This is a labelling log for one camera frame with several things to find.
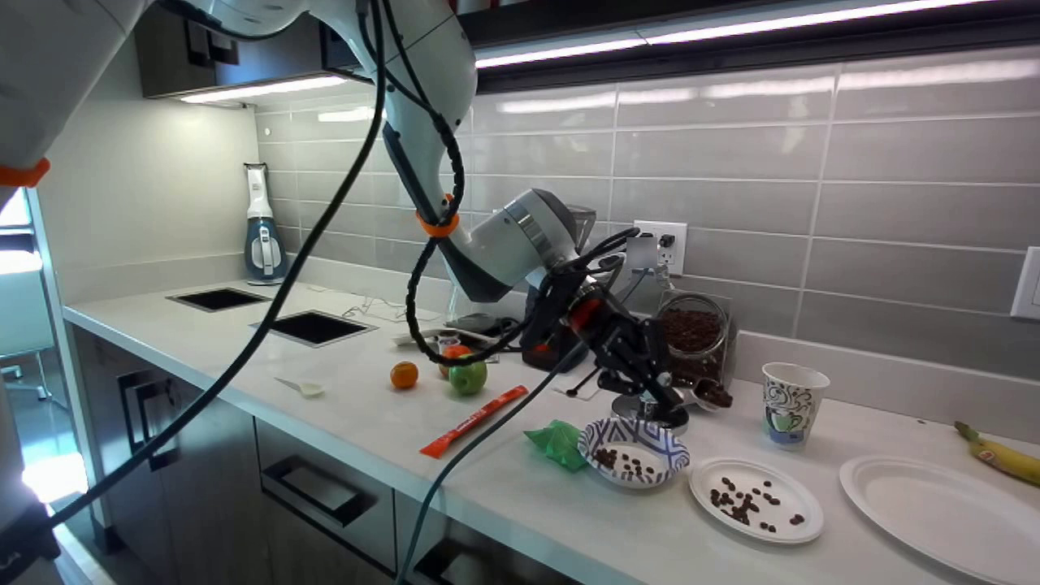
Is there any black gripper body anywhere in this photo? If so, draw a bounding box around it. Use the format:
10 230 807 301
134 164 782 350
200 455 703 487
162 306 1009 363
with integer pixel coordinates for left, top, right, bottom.
574 304 662 399

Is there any black coffee grinder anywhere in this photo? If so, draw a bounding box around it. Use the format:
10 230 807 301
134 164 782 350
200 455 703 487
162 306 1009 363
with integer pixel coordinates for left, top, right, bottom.
516 206 600 375

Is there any glass jar of coffee beans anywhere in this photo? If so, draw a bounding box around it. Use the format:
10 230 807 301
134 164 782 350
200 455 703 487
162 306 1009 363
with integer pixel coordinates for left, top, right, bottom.
647 290 740 413

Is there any small white plate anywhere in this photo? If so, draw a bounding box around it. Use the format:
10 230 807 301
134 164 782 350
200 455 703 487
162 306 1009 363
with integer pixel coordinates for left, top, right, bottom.
685 451 829 549

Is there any large white plate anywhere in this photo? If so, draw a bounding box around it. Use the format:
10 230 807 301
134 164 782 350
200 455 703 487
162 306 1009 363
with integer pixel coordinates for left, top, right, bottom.
840 451 1040 585

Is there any silver jar lid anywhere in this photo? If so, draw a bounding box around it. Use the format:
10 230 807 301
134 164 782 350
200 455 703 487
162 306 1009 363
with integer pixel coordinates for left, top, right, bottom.
607 392 666 433

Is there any black measuring spoon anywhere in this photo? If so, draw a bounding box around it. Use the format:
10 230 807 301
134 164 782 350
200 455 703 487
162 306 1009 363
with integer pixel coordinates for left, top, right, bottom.
563 363 606 399

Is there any blue patterned bowl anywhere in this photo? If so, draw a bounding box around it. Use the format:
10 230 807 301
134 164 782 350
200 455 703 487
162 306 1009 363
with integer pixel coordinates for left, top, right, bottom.
578 416 692 493

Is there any green crumpled packet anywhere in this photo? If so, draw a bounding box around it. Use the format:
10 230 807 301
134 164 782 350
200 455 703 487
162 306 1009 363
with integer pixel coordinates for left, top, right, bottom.
523 420 594 474

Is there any patterned paper cup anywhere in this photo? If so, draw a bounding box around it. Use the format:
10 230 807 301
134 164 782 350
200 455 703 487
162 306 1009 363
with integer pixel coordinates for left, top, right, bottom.
758 359 835 450

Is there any black kitchen scale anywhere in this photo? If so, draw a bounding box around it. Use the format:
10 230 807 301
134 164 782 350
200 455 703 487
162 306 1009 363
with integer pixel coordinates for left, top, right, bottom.
446 314 525 350

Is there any green apple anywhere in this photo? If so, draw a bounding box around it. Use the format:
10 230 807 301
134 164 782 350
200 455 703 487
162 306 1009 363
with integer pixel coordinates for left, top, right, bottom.
446 359 490 399

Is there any orange flat strip packet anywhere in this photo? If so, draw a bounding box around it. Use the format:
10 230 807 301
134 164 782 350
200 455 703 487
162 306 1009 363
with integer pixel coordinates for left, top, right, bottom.
418 385 532 462

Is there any small orange mandarin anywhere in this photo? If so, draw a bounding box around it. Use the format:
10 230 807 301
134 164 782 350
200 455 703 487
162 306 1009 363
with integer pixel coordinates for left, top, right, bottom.
387 359 421 393

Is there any under-cabinet light strip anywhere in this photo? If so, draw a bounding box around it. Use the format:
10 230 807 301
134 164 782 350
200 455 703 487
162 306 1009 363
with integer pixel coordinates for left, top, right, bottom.
177 0 985 109

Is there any white plastic spoon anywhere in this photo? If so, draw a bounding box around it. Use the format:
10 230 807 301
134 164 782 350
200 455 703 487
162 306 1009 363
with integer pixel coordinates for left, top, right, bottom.
274 375 328 399

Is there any yellow banana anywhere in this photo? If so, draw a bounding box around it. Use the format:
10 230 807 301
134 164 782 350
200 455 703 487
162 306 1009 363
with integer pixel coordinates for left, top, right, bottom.
952 420 1040 491

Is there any blue and white hand blender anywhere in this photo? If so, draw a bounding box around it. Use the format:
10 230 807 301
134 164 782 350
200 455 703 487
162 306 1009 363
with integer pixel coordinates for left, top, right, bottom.
239 159 294 290

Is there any white wall outlet with plugs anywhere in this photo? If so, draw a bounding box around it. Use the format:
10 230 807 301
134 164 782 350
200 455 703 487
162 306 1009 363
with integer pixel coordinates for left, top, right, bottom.
628 219 692 277

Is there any black power cable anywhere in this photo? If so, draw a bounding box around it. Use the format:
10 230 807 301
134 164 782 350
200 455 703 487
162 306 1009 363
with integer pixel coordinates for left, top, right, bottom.
393 230 659 585

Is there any white charger cable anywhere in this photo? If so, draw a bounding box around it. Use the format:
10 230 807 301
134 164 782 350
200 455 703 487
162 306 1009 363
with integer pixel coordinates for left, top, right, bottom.
339 294 418 329

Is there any black drawer handle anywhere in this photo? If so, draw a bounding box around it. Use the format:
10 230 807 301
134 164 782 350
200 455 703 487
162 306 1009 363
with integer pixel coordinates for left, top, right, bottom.
260 451 381 530
411 536 515 585

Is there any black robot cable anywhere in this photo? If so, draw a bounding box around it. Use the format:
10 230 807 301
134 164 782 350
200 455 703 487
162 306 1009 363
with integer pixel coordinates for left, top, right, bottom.
42 0 647 524

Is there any plain white wall outlet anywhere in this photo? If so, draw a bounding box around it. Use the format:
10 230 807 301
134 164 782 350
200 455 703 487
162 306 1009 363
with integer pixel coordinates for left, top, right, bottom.
1009 244 1040 327

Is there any black cabinet door handle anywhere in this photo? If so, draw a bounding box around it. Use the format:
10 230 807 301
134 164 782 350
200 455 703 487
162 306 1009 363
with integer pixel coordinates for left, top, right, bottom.
114 372 156 462
135 377 181 474

